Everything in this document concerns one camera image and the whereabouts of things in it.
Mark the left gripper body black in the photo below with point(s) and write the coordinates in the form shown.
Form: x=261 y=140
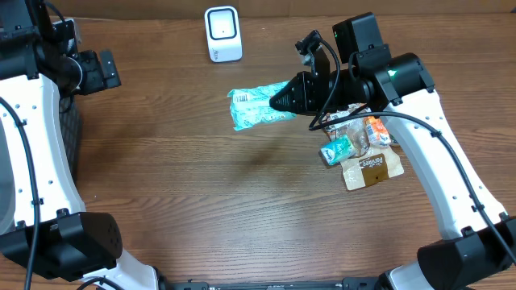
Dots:
x=93 y=77

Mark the teal Kleenex tissue pack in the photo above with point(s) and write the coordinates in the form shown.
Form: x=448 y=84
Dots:
x=338 y=150

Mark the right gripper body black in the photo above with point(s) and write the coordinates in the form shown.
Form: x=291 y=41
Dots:
x=317 y=92

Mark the white barcode scanner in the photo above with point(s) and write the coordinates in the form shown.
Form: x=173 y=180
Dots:
x=223 y=34

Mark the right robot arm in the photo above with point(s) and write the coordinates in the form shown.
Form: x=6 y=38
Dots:
x=477 y=234

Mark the orange white small box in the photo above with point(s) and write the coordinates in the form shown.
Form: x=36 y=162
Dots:
x=376 y=132

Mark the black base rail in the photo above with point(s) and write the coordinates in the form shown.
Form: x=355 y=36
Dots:
x=274 y=286

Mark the brown white snack bag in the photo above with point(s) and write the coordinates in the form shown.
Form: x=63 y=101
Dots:
x=371 y=164

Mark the grey plastic shopping basket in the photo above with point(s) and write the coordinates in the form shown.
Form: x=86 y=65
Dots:
x=55 y=175

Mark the teal snack packet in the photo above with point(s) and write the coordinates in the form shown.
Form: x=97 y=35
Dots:
x=250 y=107

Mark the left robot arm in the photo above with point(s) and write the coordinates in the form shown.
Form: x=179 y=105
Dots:
x=46 y=227

